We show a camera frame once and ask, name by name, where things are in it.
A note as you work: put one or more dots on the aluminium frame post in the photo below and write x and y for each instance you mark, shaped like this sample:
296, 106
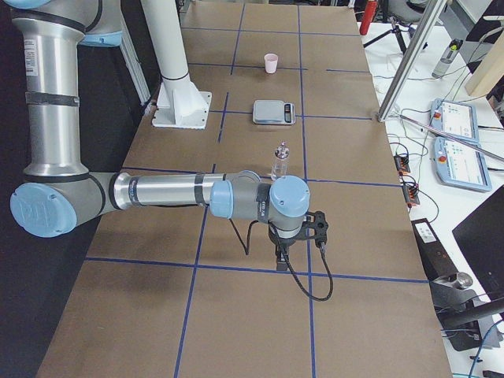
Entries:
427, 22

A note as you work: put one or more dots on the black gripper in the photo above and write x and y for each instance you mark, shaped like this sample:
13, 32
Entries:
283, 245

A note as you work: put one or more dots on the clear water bottle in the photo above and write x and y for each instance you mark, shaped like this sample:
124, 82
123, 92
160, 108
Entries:
447, 58

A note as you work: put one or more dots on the silver digital kitchen scale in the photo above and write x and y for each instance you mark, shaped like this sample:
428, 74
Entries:
275, 112

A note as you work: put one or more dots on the red cylinder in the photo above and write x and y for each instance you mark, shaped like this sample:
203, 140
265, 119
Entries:
368, 15

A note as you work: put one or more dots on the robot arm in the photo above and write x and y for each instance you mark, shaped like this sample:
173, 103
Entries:
59, 193

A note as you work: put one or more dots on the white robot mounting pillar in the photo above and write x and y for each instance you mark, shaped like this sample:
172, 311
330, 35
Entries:
179, 104

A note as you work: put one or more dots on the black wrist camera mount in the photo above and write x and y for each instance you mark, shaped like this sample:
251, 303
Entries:
316, 228

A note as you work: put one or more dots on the black monitor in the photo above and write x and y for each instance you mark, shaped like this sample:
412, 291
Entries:
480, 239

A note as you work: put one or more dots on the teach pendant tablet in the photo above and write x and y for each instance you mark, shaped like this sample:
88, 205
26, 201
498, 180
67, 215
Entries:
460, 166
455, 118

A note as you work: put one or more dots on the pink plastic cup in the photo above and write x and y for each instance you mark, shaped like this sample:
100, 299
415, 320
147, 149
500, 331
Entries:
271, 62

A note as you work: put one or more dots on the far teach pendant tablet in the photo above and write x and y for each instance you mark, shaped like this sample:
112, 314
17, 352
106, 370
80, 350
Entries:
455, 118

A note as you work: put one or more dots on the near teach pendant tablet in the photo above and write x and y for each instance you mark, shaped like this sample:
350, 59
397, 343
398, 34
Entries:
460, 166

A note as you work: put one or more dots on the black box with label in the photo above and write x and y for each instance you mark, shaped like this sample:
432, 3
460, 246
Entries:
435, 259

